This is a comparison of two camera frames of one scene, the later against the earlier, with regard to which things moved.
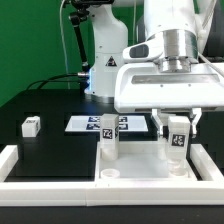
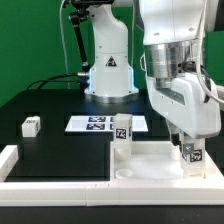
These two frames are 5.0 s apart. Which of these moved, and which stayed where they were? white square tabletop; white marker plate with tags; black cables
Moved: white square tabletop
Stayed: black cables; white marker plate with tags
